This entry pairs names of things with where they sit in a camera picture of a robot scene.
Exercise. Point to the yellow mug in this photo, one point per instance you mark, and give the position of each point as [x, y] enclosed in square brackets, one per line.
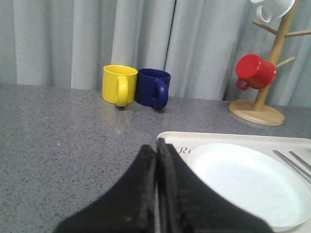
[119, 84]

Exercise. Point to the beige rabbit serving tray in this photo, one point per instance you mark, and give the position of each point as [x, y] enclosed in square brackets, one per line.
[185, 143]

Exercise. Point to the silver metal fork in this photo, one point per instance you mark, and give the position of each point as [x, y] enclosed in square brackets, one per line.
[293, 165]

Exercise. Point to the grey curtain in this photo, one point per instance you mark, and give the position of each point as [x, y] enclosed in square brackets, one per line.
[66, 43]

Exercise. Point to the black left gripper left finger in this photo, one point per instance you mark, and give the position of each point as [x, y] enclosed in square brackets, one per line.
[127, 207]

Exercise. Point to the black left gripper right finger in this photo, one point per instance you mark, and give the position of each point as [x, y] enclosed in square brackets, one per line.
[187, 205]

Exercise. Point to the dark blue mug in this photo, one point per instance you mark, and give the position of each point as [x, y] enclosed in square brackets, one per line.
[152, 88]

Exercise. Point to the red mug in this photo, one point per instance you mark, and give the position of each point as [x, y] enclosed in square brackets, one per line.
[254, 72]

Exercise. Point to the white round plate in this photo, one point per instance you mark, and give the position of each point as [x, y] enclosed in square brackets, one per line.
[254, 182]

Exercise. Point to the wooden mug tree stand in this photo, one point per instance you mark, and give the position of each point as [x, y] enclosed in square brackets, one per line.
[257, 111]

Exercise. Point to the white mug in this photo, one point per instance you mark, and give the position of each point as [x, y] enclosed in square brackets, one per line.
[266, 10]

